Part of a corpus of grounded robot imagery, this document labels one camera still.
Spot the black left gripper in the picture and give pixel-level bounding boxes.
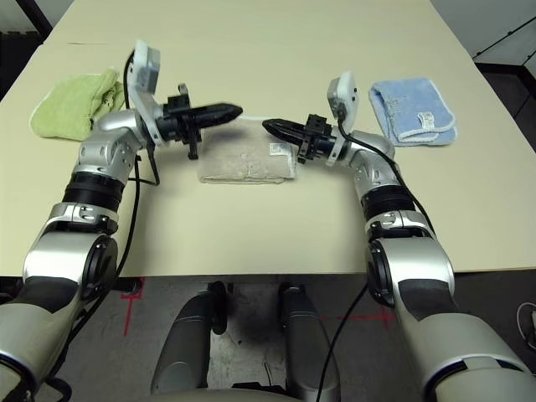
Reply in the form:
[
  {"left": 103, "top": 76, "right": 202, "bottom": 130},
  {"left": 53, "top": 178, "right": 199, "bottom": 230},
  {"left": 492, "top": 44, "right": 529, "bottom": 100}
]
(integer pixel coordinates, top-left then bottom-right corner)
[{"left": 155, "top": 83, "right": 244, "bottom": 161}]

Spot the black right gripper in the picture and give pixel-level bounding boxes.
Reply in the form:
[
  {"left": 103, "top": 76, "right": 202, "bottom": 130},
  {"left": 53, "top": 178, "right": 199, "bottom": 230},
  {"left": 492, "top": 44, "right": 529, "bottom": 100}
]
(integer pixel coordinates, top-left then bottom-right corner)
[{"left": 262, "top": 112, "right": 339, "bottom": 165}]

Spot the beige towel white trim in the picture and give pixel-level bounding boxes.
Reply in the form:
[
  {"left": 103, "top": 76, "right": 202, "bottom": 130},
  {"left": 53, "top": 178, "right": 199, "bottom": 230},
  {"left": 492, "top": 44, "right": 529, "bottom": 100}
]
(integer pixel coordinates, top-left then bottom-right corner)
[{"left": 197, "top": 115, "right": 299, "bottom": 185}]

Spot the blue folded towel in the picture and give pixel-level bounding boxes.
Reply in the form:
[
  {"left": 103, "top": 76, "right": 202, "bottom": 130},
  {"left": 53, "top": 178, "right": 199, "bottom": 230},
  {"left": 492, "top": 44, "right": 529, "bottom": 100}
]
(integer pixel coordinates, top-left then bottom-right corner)
[{"left": 368, "top": 76, "right": 458, "bottom": 147}]

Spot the green folded towel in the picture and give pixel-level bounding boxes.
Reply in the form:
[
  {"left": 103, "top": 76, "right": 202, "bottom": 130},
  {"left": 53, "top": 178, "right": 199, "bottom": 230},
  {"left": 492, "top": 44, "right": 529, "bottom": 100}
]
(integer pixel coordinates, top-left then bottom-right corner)
[{"left": 28, "top": 67, "right": 126, "bottom": 142}]

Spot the black table foot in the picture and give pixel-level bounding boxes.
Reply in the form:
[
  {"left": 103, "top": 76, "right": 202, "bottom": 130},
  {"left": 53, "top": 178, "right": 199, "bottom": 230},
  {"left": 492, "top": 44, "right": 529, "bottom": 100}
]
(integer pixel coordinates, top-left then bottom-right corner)
[{"left": 115, "top": 278, "right": 142, "bottom": 294}]

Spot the black foam floor mat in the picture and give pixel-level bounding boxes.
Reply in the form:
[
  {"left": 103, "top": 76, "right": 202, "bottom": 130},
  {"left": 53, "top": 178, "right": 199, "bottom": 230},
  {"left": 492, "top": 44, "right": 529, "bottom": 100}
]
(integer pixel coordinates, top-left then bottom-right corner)
[{"left": 0, "top": 29, "right": 46, "bottom": 101}]

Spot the grey robot right leg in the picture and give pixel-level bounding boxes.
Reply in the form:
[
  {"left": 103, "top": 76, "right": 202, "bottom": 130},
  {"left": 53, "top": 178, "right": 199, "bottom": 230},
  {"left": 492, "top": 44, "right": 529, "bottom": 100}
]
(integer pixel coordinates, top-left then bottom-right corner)
[{"left": 278, "top": 284, "right": 341, "bottom": 402}]

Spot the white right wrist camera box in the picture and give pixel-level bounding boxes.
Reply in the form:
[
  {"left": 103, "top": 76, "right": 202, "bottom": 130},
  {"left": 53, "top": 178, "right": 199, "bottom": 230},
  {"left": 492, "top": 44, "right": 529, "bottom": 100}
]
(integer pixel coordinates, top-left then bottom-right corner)
[{"left": 326, "top": 70, "right": 359, "bottom": 167}]

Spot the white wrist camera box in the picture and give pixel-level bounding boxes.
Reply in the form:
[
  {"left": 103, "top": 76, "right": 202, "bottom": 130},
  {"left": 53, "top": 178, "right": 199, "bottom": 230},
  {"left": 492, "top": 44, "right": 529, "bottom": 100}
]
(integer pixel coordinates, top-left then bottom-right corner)
[
  {"left": 326, "top": 70, "right": 359, "bottom": 167},
  {"left": 124, "top": 39, "right": 164, "bottom": 147}
]

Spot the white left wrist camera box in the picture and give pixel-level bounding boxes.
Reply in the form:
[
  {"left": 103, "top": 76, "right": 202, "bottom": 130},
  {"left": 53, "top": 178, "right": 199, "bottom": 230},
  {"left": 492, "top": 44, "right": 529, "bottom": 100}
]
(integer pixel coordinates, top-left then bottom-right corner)
[{"left": 124, "top": 39, "right": 164, "bottom": 147}]

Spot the black metal frame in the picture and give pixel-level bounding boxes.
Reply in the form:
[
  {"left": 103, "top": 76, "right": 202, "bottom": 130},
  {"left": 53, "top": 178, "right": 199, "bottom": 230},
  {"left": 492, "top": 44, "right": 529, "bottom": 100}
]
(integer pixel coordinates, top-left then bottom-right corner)
[{"left": 23, "top": 0, "right": 54, "bottom": 37}]

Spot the thin white cable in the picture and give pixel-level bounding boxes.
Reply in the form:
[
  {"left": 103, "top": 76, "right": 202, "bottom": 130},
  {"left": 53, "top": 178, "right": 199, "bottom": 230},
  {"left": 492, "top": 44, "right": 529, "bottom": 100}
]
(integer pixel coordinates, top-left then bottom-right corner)
[{"left": 517, "top": 301, "right": 536, "bottom": 345}]

